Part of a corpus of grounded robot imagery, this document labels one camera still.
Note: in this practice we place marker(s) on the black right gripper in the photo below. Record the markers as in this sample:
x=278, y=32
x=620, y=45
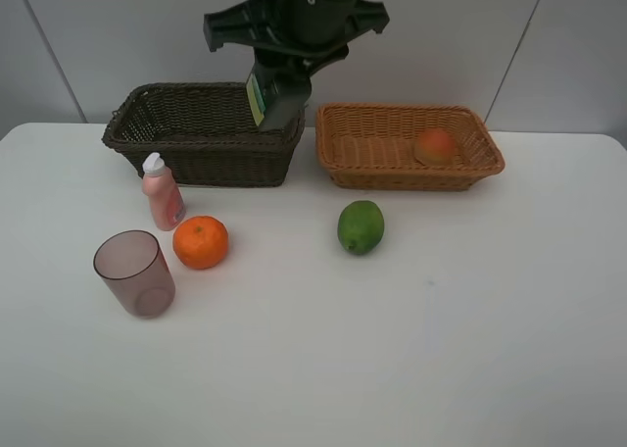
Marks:
x=295, y=36

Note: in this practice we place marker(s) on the black square bottle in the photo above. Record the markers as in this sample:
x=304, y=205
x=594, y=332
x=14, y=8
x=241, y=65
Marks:
x=275, y=98

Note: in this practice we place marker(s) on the red yellow peach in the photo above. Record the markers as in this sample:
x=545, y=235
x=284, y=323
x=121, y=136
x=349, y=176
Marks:
x=435, y=146

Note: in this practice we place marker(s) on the green lime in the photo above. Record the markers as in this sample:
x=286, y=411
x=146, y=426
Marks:
x=360, y=227

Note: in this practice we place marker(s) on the translucent purple plastic cup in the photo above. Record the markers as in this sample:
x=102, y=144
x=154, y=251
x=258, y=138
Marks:
x=133, y=266

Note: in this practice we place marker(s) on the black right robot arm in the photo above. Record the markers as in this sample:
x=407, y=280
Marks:
x=295, y=37

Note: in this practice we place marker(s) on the orange wicker basket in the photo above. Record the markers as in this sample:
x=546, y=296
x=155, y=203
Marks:
x=373, y=146

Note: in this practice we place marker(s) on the dark brown wicker basket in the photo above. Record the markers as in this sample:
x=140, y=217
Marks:
x=205, y=133

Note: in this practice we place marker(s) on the pink bottle white cap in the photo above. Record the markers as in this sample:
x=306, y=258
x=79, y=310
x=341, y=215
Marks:
x=159, y=186

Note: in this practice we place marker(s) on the orange mandarin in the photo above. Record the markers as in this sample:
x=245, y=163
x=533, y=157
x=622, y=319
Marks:
x=200, y=242

